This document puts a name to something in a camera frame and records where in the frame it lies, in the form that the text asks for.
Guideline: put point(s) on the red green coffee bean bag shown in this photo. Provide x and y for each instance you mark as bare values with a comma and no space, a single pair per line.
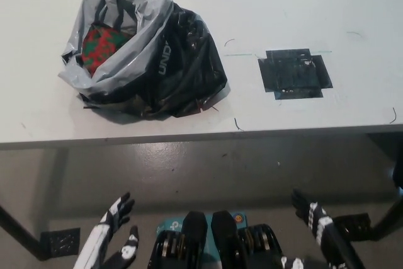
100,45

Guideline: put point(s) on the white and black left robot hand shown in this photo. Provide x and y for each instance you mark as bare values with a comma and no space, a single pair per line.
104,234

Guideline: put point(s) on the black tape patch on table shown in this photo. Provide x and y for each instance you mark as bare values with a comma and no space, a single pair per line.
292,73

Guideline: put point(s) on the black slanted table leg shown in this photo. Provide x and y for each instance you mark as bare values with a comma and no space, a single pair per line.
390,209
19,234

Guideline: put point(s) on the black plastic bag grey inside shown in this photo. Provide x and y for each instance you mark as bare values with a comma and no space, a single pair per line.
182,70

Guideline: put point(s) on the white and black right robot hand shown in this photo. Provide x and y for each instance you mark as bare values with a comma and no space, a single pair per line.
327,231

